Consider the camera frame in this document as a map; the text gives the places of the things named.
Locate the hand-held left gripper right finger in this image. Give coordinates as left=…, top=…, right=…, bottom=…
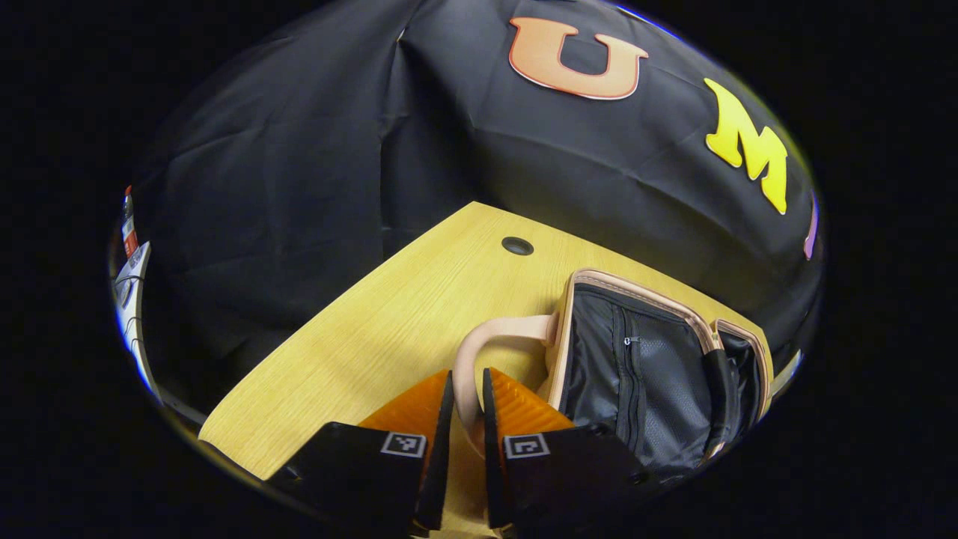
left=483, top=367, right=659, bottom=534

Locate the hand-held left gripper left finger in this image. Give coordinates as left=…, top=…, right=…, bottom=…
left=266, top=369, right=455, bottom=536

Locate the pink suitcase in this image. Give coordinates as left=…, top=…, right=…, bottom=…
left=453, top=268, right=775, bottom=484

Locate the white and red board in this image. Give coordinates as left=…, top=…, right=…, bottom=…
left=112, top=186, right=162, bottom=398

